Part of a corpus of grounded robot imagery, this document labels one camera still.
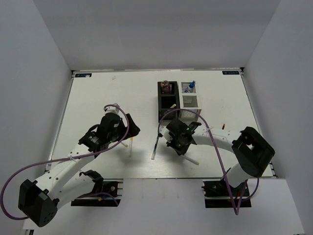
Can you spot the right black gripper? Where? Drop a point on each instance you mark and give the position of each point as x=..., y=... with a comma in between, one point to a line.
x=170, y=142

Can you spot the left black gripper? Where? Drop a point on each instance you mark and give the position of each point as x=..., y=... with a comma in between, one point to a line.
x=133, y=130

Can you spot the pink tube of crayons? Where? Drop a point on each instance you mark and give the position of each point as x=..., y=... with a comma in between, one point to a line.
x=165, y=87

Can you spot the blue cap spray bottle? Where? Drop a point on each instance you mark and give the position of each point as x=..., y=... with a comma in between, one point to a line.
x=190, y=87

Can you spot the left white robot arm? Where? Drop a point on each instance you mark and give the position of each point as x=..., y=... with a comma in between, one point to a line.
x=40, y=199

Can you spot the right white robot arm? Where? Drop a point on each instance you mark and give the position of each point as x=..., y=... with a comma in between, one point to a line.
x=252, y=151

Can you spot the green gel pen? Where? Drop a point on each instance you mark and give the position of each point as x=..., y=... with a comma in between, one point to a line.
x=155, y=147

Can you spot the black mesh organizer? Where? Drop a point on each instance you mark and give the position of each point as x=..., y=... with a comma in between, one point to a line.
x=165, y=101

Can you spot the white mesh organizer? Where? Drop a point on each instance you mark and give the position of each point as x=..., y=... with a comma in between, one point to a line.
x=190, y=101

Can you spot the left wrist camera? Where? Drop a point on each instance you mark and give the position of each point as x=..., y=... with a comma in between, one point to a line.
x=114, y=108

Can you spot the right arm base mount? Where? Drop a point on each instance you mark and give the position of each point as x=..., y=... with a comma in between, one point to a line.
x=216, y=195

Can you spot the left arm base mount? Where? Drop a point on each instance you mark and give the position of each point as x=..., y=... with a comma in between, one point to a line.
x=104, y=193

